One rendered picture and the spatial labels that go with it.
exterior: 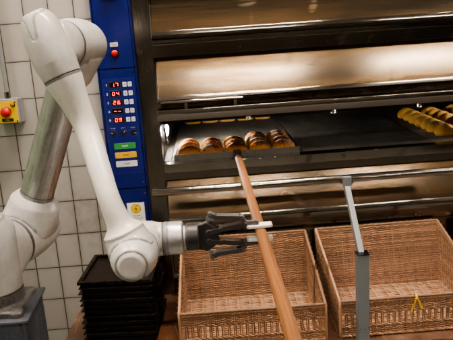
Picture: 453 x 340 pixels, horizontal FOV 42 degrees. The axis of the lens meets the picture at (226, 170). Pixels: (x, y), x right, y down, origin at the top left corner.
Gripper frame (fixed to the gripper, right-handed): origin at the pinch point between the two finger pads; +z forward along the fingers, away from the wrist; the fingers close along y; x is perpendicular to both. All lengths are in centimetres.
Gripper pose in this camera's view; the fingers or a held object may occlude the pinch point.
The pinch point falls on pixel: (259, 231)
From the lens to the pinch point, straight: 161.9
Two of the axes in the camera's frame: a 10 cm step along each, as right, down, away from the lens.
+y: 0.6, 9.7, 2.4
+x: 0.5, 2.4, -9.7
